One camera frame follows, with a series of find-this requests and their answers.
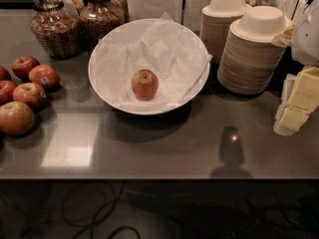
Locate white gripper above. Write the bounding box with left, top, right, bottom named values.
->
left=272, top=0, right=319, bottom=136

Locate white bowl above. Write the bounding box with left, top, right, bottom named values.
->
left=87, top=18, right=211, bottom=117

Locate red apple with sticker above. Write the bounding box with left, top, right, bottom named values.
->
left=29, top=65, right=61, bottom=91
left=13, top=83, right=47, bottom=111

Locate red apple centre with sticker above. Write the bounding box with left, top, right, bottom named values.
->
left=13, top=83, right=47, bottom=111

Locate large red apple front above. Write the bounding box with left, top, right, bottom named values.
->
left=0, top=102, right=35, bottom=136

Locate front stack of paper bowls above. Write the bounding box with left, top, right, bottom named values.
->
left=217, top=6, right=288, bottom=96

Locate stack of paper bowls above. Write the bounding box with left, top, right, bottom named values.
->
left=217, top=6, right=288, bottom=96
left=199, top=0, right=250, bottom=64

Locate back stack of paper bowls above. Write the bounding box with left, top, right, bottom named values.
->
left=199, top=0, right=250, bottom=64

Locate white paper liner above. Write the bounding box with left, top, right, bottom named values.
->
left=92, top=12, right=213, bottom=113

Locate glass granola jar right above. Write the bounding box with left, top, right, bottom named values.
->
left=80, top=0, right=125, bottom=47

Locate glass granola jar left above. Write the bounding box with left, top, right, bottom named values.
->
left=30, top=0, right=81, bottom=59

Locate black cable on floor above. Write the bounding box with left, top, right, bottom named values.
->
left=60, top=180, right=142, bottom=239

